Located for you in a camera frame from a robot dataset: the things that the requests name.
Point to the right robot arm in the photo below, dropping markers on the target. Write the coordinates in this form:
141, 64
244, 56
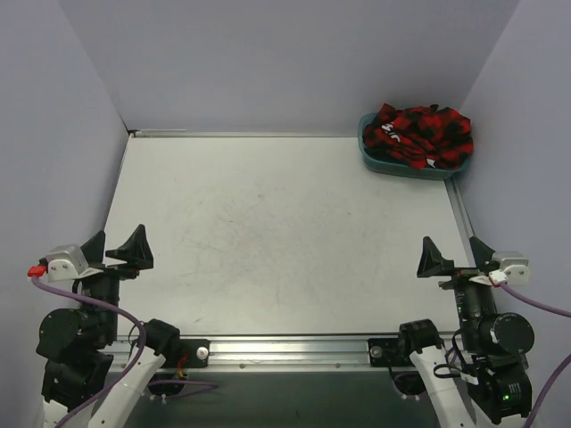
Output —
487, 353

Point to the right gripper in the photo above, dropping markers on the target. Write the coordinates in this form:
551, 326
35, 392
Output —
462, 274

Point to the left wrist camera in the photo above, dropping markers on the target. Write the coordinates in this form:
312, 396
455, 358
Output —
66, 262

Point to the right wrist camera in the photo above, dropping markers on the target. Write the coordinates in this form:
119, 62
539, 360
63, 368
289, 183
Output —
513, 269

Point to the aluminium front rail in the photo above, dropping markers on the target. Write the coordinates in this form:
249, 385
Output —
290, 353

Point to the red black plaid shirt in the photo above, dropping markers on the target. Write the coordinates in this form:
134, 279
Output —
419, 137

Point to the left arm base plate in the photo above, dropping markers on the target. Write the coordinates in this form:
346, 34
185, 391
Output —
187, 353

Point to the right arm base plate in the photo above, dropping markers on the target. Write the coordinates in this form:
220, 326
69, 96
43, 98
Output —
384, 352

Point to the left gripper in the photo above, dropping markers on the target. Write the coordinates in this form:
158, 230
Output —
114, 271

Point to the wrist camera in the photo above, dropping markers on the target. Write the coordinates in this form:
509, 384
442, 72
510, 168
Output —
513, 269
66, 262

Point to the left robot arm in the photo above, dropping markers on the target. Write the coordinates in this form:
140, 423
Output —
73, 341

